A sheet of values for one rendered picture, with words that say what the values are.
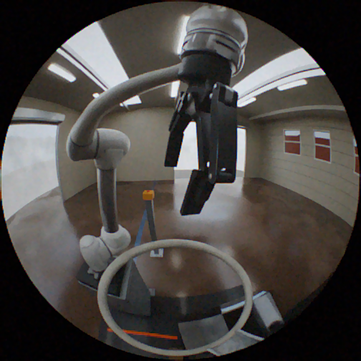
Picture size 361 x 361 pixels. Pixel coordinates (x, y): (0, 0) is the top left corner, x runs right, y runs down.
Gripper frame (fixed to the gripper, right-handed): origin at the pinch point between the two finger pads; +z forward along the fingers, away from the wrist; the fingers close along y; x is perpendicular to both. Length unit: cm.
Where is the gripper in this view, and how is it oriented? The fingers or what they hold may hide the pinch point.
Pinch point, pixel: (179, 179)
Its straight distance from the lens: 21.5
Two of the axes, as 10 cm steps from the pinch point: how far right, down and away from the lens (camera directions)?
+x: 9.4, 0.1, 3.4
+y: 2.7, 5.8, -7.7
